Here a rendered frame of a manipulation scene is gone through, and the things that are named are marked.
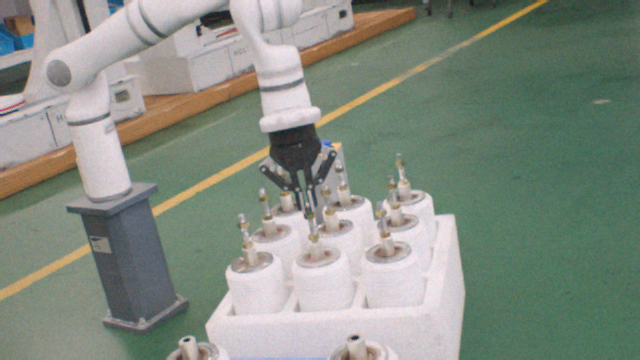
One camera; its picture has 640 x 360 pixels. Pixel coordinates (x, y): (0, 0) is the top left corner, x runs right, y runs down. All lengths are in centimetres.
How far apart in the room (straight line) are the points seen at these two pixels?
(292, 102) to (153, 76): 297
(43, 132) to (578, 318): 243
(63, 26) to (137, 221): 205
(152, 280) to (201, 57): 234
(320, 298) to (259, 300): 11
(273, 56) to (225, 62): 294
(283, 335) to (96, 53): 67
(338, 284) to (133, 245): 59
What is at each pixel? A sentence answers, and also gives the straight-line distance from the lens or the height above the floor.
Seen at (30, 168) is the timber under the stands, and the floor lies 7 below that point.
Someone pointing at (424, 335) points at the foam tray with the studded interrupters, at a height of 14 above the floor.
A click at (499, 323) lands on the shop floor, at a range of 151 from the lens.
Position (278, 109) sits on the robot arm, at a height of 52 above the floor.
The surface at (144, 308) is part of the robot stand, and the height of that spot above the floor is 5.
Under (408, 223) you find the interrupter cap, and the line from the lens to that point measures 134.
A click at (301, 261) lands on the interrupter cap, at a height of 25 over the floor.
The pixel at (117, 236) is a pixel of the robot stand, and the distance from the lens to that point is 169.
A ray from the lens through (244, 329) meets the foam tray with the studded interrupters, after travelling 129.
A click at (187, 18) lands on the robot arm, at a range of 150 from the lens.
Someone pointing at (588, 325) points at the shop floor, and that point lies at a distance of 149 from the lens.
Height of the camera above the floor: 77
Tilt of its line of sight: 18 degrees down
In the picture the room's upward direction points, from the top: 11 degrees counter-clockwise
